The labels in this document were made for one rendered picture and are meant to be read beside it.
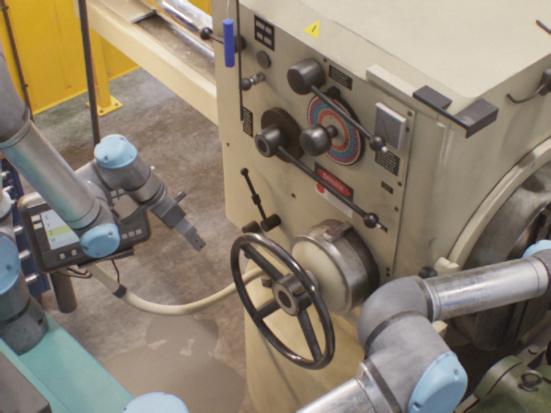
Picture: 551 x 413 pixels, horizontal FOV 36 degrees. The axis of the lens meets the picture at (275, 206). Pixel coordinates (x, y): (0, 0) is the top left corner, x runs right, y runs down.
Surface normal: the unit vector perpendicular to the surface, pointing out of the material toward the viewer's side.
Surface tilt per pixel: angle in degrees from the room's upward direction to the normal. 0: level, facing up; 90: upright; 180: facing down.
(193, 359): 0
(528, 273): 28
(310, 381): 90
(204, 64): 0
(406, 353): 21
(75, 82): 90
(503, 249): 50
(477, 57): 0
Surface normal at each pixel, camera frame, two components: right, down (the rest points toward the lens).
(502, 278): 0.34, -0.41
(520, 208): -0.36, -0.43
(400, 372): -0.14, -0.39
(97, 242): 0.36, 0.65
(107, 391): 0.00, -0.72
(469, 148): 0.65, 0.52
